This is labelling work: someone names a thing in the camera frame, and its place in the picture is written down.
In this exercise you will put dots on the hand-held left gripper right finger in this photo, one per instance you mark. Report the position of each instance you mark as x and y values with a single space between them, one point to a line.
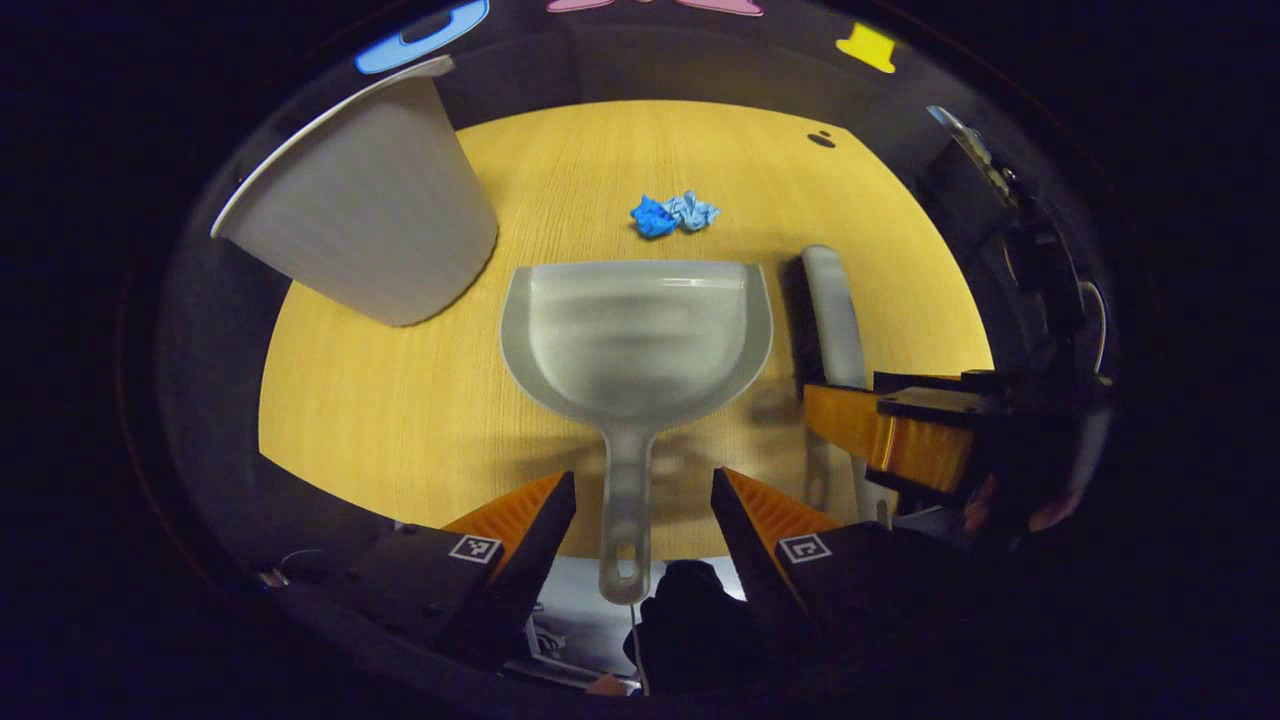
750 545

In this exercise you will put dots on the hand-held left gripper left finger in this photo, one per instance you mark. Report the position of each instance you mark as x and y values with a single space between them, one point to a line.
530 560

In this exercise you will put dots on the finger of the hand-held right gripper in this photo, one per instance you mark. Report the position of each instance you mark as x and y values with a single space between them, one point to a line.
900 445
930 379

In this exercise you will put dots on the small grey broom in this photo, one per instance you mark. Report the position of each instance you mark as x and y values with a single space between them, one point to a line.
835 320

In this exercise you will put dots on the grey plastic dustpan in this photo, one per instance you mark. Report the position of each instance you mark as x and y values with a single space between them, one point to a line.
640 340

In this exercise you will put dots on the light blue paper wad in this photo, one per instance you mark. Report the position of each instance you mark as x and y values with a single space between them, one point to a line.
695 210

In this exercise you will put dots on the dark blue paper wad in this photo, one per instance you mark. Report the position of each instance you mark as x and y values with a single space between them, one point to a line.
652 218

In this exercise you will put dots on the white plastic garbage bin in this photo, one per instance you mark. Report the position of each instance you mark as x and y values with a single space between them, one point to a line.
370 210

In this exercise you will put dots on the wooden desktop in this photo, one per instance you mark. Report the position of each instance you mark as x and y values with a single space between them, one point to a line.
400 400

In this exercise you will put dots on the silver metal bracket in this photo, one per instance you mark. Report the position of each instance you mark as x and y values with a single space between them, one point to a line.
965 145

